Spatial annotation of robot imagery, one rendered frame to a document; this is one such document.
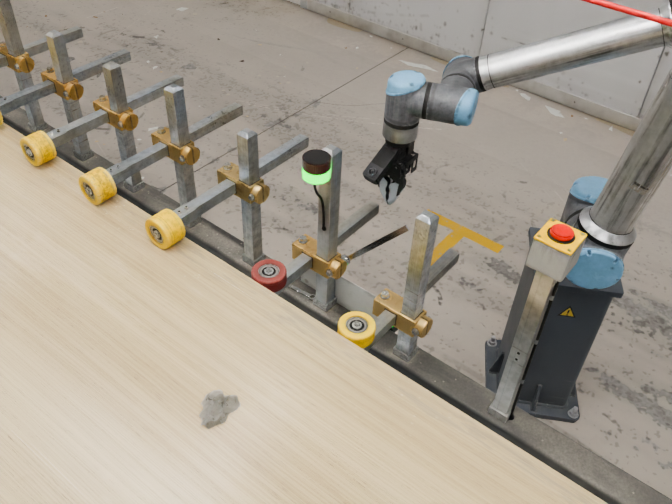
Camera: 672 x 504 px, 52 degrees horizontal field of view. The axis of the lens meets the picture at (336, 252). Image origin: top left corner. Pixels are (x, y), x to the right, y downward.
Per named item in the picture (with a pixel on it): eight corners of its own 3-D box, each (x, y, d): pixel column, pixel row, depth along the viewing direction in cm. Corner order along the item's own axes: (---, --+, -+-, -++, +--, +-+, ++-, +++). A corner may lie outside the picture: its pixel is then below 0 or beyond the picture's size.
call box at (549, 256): (540, 249, 127) (551, 216, 122) (576, 266, 124) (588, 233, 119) (523, 268, 123) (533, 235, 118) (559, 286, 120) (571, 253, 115)
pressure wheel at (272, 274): (269, 287, 166) (267, 252, 158) (294, 302, 162) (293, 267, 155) (246, 305, 161) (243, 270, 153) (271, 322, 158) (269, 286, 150)
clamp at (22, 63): (13, 55, 222) (9, 41, 219) (38, 69, 216) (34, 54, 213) (-4, 62, 219) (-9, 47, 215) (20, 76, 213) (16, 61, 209)
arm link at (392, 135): (406, 134, 168) (374, 120, 173) (403, 151, 172) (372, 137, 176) (425, 120, 174) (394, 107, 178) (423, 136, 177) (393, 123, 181)
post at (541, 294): (496, 399, 156) (545, 252, 126) (516, 411, 154) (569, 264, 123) (487, 412, 153) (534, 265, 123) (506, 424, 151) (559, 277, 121)
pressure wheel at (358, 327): (333, 346, 153) (335, 310, 145) (368, 342, 154) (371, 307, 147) (339, 374, 147) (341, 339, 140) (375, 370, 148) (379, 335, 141)
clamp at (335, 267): (304, 248, 173) (305, 233, 170) (346, 272, 167) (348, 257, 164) (290, 259, 170) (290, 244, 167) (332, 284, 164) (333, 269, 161)
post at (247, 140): (254, 271, 193) (246, 124, 161) (263, 277, 192) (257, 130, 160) (246, 278, 191) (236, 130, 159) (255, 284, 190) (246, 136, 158)
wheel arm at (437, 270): (446, 258, 176) (449, 246, 173) (458, 264, 175) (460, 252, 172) (342, 359, 150) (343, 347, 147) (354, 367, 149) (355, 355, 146)
